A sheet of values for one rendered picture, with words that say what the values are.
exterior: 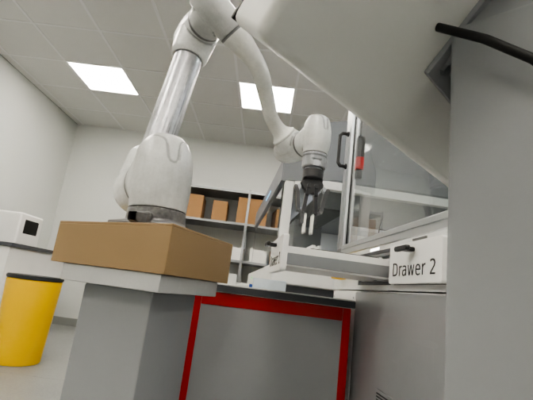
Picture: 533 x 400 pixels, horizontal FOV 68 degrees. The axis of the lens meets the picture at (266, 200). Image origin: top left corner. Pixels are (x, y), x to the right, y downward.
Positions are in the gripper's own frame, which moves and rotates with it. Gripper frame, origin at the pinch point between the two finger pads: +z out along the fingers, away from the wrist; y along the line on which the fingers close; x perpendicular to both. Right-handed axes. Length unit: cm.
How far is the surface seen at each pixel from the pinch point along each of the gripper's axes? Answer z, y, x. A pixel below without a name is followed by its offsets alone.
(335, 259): 12.9, 6.2, -18.1
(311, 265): 15.5, -1.2, -18.1
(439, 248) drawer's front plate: 10, 21, -50
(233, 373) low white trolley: 53, -19, 6
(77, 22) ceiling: -180, -183, 184
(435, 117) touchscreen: 3, -6, -97
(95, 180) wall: -98, -226, 437
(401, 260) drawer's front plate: 11.8, 21.2, -30.5
